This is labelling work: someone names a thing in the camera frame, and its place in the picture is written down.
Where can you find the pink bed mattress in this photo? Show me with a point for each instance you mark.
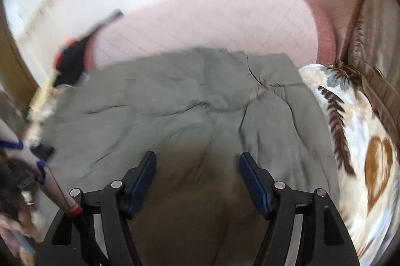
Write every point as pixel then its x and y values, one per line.
pixel 203 25

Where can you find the brown wooden furniture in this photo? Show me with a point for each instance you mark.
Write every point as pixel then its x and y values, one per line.
pixel 15 66

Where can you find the beige patterned pillow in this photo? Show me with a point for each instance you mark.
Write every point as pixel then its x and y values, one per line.
pixel 375 34

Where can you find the black and red cloth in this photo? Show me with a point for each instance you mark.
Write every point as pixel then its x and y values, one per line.
pixel 73 63

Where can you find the grey hooded puffer jacket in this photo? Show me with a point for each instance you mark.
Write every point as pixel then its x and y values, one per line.
pixel 187 97

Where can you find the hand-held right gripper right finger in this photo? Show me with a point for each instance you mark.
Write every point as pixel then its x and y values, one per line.
pixel 254 188

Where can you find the leaf print plush blanket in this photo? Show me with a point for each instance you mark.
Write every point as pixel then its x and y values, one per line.
pixel 359 128

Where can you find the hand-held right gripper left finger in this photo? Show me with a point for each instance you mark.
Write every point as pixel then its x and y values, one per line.
pixel 142 188

